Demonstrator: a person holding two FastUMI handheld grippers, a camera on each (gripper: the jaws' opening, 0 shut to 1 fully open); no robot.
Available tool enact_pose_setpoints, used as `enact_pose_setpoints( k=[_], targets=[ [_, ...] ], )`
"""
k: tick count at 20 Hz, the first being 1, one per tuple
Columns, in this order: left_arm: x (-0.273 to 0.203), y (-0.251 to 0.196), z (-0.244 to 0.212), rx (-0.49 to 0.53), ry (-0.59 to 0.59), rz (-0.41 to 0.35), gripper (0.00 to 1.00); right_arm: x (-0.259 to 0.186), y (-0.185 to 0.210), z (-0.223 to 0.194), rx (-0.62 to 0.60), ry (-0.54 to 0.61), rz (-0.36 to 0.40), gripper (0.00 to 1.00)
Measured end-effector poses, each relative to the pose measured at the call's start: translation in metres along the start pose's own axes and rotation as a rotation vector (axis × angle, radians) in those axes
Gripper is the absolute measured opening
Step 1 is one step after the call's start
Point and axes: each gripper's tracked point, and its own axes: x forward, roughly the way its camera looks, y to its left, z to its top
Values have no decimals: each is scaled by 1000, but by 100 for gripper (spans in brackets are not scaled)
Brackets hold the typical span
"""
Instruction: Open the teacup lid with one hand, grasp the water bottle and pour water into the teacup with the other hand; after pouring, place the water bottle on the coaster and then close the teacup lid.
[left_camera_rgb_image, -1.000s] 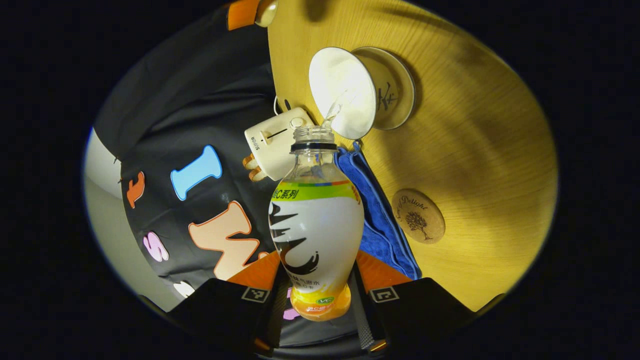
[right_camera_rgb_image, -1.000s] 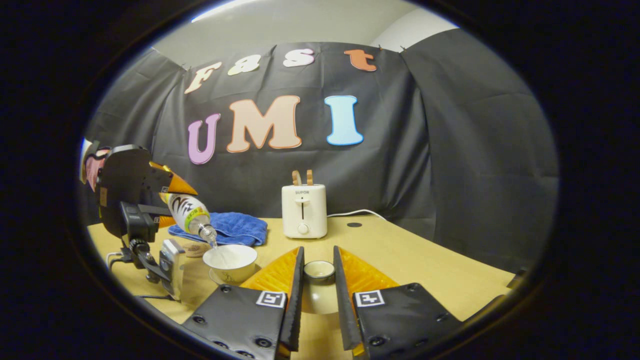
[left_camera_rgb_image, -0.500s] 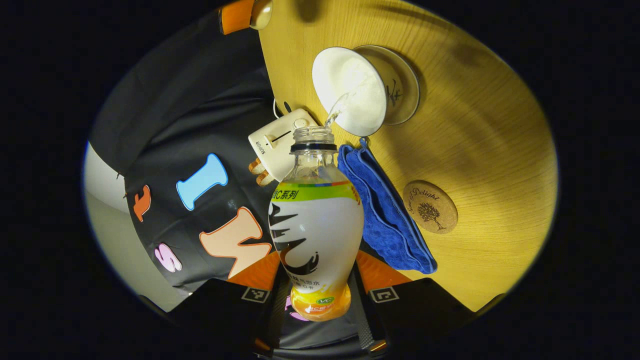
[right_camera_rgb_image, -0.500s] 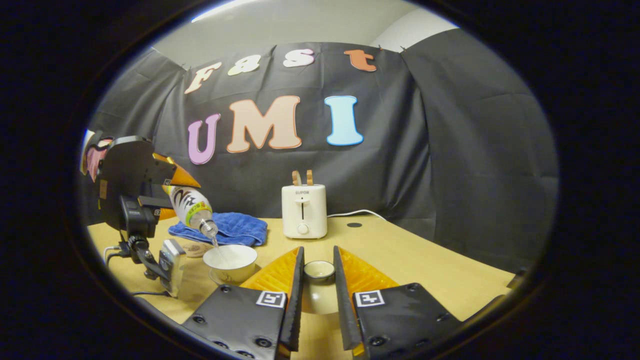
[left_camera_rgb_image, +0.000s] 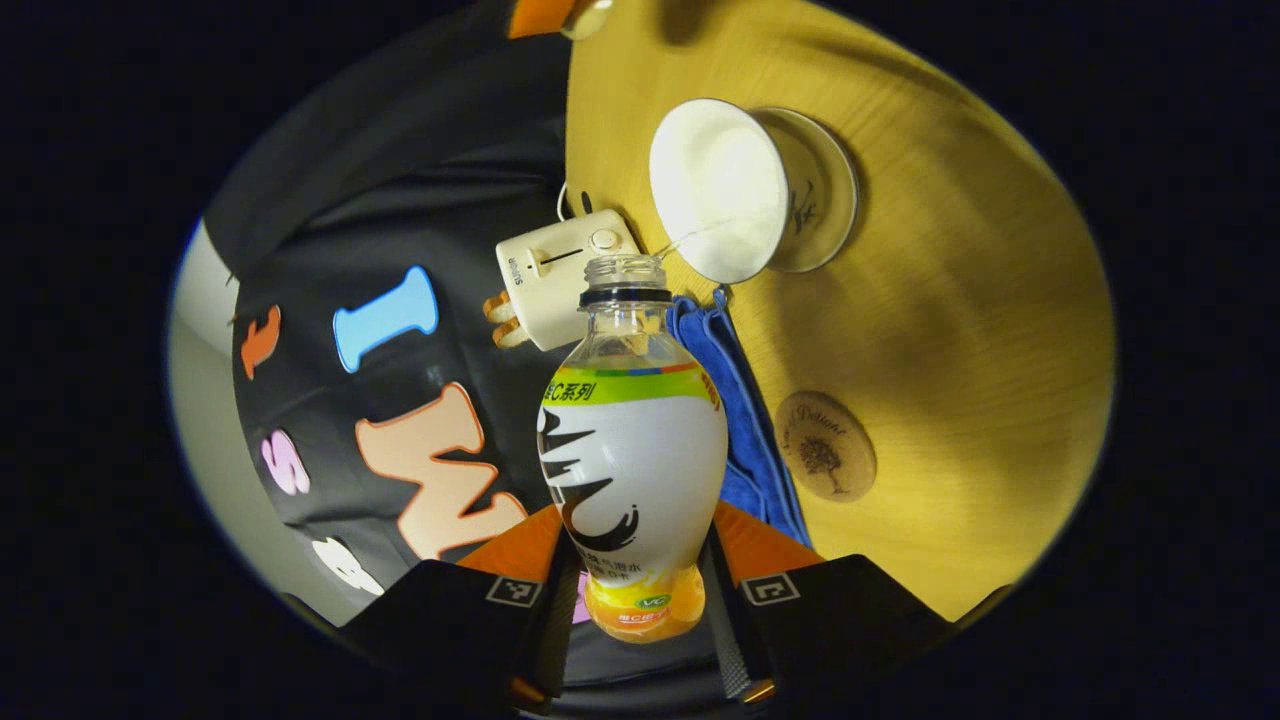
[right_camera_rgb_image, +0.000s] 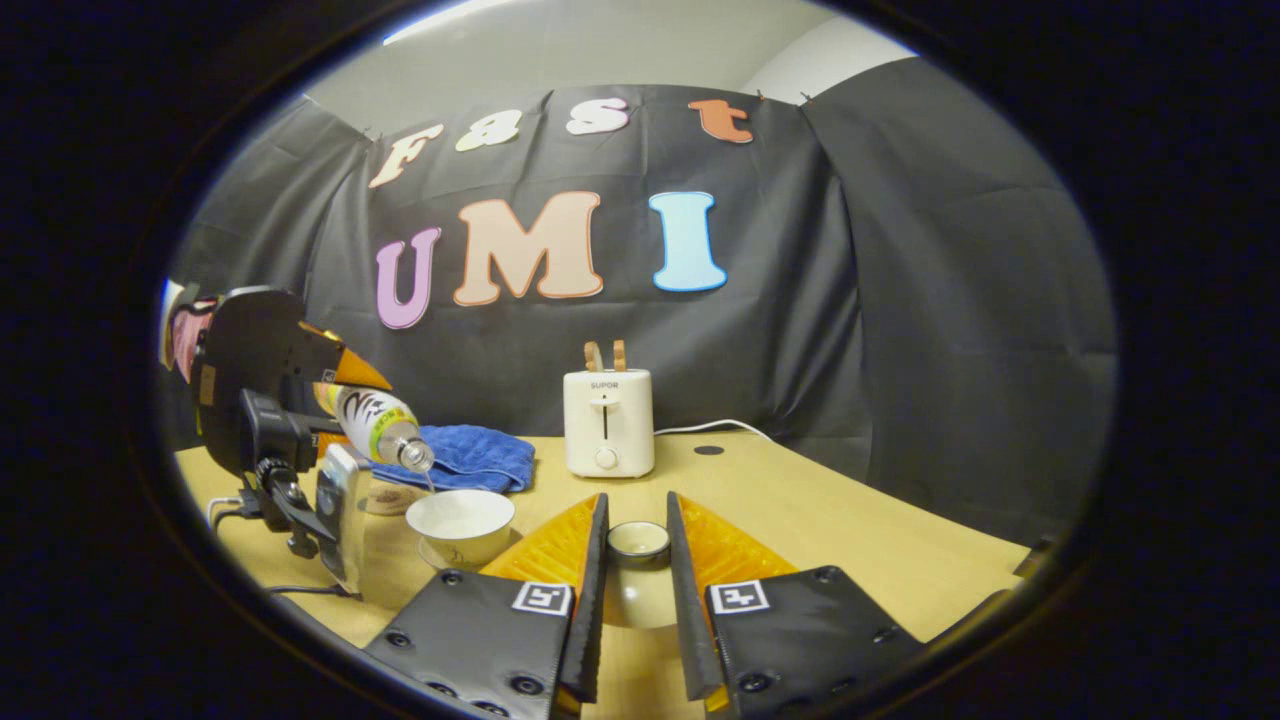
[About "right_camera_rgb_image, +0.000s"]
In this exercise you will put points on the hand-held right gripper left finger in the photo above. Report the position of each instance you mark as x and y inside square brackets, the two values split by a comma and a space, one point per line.
[590, 600]

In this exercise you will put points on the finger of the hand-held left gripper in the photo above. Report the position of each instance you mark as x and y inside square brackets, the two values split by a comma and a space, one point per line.
[355, 368]

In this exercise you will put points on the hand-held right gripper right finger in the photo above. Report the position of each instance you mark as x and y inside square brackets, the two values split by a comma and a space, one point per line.
[685, 600]

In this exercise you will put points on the cream teacup lid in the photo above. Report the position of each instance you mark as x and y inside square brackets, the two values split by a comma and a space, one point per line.
[638, 590]

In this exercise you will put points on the white label water bottle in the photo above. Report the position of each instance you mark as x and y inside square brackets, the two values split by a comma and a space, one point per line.
[375, 420]

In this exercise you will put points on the round brown coaster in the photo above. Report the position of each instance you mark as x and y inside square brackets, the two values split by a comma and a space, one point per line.
[390, 498]

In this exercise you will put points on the cream ceramic teacup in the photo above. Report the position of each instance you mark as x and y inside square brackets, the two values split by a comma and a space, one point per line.
[460, 525]

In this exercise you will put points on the blue towel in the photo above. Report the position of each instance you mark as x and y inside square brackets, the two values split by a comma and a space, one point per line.
[475, 455]

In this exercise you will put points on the white toaster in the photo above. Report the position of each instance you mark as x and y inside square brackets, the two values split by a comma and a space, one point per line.
[608, 425]

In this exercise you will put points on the toast bread slice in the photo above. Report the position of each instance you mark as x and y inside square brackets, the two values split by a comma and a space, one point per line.
[620, 355]
[594, 357]

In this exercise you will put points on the black backdrop cloth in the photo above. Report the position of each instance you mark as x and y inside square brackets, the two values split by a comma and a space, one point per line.
[900, 300]

